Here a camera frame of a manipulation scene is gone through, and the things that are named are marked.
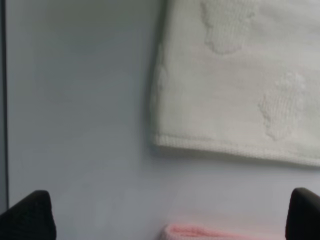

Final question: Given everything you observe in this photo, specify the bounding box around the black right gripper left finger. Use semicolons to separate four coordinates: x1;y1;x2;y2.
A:
0;190;57;240

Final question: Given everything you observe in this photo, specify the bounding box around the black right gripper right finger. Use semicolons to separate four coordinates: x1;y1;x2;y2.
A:
285;187;320;240

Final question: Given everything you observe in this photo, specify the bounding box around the pink towel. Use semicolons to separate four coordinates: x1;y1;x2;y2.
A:
158;224;286;240

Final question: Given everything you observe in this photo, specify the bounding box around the cream white towel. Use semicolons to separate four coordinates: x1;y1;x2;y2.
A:
150;0;320;166

